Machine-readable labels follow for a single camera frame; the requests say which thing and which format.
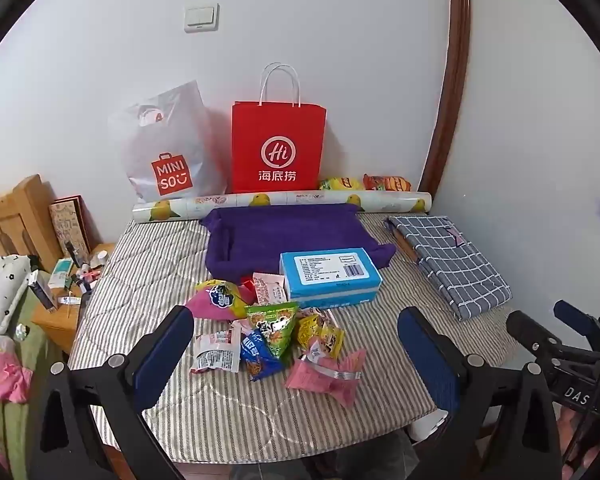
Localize green snack packet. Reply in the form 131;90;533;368
244;301;301;361

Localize red paper bag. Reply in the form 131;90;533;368
230;63;327;195

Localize lemon print paper roll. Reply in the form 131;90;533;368
132;190;432;223

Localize red small snack packet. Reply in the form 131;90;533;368
240;275;261;306

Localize yellow chip bag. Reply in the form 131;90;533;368
319;176;366;192

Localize patterned flat box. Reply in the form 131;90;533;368
48;195;92;261

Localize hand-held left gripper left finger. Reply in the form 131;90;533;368
27;305;196;480

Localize green bedsheet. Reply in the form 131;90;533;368
0;280;76;471

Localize blue snack packet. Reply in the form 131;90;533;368
240;330;283;380

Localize white black-dotted pillow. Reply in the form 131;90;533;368
0;255;36;336

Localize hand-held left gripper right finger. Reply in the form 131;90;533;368
397;306;566;480

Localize silver metal band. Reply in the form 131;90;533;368
300;355;363;382

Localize blue cardboard box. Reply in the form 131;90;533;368
279;248;383;309

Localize pink yellow snack packet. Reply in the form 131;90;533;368
182;280;256;322

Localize plain yellow snack packet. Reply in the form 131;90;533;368
295;312;326;348

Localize striped mattress pad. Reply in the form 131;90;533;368
67;212;526;463

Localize wooden boxes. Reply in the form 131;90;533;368
0;175;63;261

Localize white light switch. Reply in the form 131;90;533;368
184;4;220;34

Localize white plastic shopping bag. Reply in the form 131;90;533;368
109;80;228;202

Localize pink printed blanket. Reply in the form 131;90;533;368
0;325;33;403

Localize brown folded mat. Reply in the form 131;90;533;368
392;220;422;263

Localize white red snack packet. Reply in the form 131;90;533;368
189;322;243;375

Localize dark blue slim box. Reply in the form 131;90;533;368
27;270;58;313

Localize brown wooden door frame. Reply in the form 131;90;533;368
420;0;473;191

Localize purple towel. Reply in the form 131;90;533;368
200;203;397;283

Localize white green tube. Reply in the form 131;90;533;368
47;258;76;289

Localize white plastic object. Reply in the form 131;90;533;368
412;407;448;441

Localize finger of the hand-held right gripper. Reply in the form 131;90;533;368
554;300;600;341
507;310;600;368

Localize pink white pastry packet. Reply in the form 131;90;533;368
252;271;288;306

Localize wooden nightstand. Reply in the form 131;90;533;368
32;242;116;356

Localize grey checked folded cloth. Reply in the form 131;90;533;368
384;215;513;322

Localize yellow black-lettered snack packet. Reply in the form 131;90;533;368
307;325;346;361

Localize orange chip bag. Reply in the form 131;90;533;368
363;174;412;193

